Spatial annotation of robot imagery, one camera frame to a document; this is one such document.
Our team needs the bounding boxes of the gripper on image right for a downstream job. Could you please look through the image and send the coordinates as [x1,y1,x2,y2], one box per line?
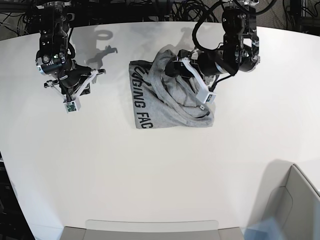
[164,49,238,92]

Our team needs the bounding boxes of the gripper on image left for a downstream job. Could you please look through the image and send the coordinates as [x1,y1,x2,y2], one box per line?
[44,64,106,102]

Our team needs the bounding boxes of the grey T-shirt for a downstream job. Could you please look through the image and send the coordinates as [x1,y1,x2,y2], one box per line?
[128,49,214,129]

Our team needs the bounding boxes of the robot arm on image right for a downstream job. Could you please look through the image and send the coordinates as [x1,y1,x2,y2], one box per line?
[165,0,260,92]

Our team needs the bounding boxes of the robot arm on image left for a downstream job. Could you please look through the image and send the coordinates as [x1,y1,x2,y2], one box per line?
[35,0,106,106]

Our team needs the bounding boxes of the grey bin at bottom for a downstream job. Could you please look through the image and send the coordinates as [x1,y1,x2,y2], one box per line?
[60,219,244,240]

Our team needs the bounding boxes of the grey bin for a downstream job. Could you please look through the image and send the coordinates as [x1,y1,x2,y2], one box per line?
[261,165,320,240]
[60,219,244,240]

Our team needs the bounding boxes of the grey bin at right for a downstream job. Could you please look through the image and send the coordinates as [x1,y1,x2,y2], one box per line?
[261,165,320,240]

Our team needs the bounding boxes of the blue translucent object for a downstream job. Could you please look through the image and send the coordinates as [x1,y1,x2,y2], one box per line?
[243,217,283,240]

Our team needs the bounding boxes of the white camera box image left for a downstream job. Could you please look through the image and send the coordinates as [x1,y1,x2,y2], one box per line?
[63,98,81,113]

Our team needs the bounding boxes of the white camera box image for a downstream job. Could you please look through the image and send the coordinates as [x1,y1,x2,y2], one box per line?
[63,98,81,113]
[196,88,216,104]

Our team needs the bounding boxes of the white camera box image right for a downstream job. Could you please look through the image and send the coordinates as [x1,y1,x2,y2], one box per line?
[196,88,216,104]

